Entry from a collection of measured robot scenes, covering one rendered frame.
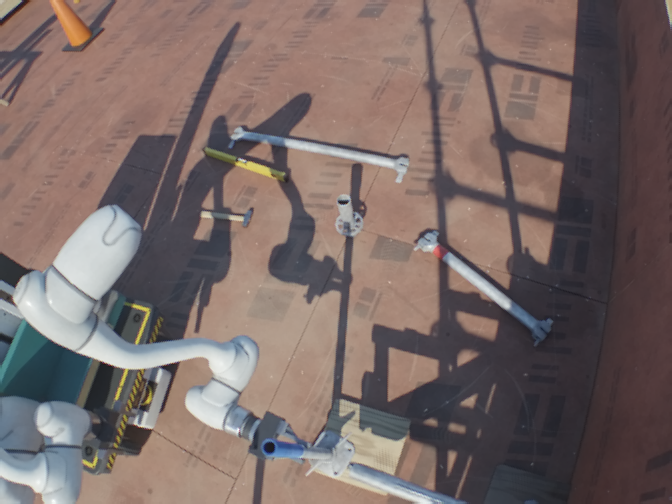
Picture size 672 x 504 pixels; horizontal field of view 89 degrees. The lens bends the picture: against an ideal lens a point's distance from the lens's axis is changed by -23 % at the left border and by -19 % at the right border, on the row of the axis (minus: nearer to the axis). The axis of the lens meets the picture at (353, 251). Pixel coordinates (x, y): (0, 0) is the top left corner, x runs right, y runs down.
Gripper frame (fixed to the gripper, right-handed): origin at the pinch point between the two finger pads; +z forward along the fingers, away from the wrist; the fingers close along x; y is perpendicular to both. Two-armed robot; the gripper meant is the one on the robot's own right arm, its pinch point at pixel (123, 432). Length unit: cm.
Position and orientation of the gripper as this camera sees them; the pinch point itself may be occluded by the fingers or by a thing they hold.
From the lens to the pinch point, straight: 157.2
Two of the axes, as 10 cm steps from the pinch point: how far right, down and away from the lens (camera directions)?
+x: -2.3, 8.7, -4.3
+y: -9.6, -1.5, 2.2
